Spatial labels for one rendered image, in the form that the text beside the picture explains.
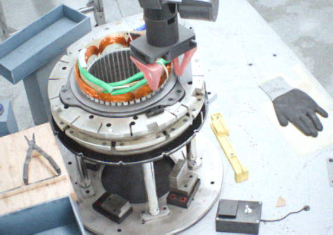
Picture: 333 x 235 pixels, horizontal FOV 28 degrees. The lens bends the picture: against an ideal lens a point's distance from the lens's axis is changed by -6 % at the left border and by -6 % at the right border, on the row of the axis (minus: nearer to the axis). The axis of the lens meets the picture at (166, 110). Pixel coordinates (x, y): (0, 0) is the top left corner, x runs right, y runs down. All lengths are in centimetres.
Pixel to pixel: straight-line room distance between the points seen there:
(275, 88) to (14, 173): 80
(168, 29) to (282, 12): 229
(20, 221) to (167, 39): 43
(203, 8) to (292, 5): 239
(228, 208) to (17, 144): 47
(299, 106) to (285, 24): 164
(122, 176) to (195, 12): 61
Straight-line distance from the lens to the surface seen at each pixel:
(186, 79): 139
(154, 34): 120
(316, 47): 326
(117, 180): 165
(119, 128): 132
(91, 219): 156
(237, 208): 151
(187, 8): 115
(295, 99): 179
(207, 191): 158
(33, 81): 167
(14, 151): 137
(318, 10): 350
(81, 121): 134
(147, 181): 144
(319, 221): 156
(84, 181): 159
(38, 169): 132
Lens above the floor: 202
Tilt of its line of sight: 43 degrees down
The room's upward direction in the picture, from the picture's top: 6 degrees counter-clockwise
